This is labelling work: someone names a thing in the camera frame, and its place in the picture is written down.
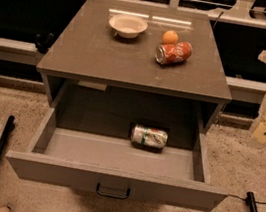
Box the white bowl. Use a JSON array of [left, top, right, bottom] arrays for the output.
[[109, 14, 148, 39]]

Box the black clamp on rail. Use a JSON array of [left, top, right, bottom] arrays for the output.
[[34, 33, 54, 54]]

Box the green white 7up can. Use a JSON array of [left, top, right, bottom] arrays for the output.
[[130, 124, 168, 149]]

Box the black drawer handle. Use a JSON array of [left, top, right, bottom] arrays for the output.
[[96, 183, 131, 200]]

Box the open grey top drawer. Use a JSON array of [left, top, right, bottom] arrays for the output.
[[1, 71, 243, 212]]

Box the orange soda can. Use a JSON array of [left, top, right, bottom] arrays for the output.
[[155, 41, 192, 65]]

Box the orange fruit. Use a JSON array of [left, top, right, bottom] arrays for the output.
[[162, 30, 179, 45]]

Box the grey cabinet with counter top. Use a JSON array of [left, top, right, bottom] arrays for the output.
[[30, 0, 246, 139]]

